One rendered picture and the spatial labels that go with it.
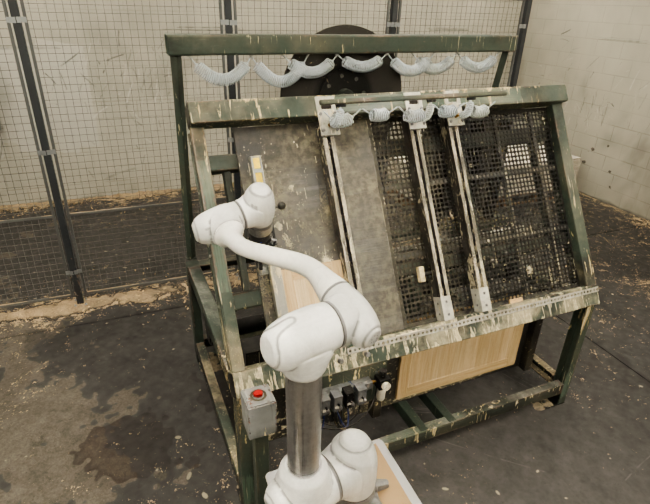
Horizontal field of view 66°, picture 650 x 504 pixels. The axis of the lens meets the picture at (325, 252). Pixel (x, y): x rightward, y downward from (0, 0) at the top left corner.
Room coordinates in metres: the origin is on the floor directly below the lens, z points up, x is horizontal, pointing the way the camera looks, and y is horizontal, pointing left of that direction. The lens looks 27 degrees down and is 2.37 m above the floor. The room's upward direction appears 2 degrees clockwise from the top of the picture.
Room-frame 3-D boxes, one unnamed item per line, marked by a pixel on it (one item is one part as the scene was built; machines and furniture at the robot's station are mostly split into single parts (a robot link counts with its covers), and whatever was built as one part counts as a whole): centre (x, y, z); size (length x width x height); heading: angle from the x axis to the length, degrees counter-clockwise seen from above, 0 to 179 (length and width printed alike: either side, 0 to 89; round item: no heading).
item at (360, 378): (1.79, -0.12, 0.69); 0.50 x 0.14 x 0.24; 114
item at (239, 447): (2.75, -0.35, 0.41); 2.20 x 1.38 x 0.83; 114
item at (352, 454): (1.18, -0.11, 1.00); 0.18 x 0.16 x 0.22; 125
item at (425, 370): (2.47, -0.86, 0.53); 0.90 x 0.02 x 0.55; 114
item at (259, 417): (1.55, 0.25, 0.84); 0.12 x 0.12 x 0.18; 24
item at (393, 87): (3.09, -0.09, 1.85); 0.80 x 0.06 x 0.80; 114
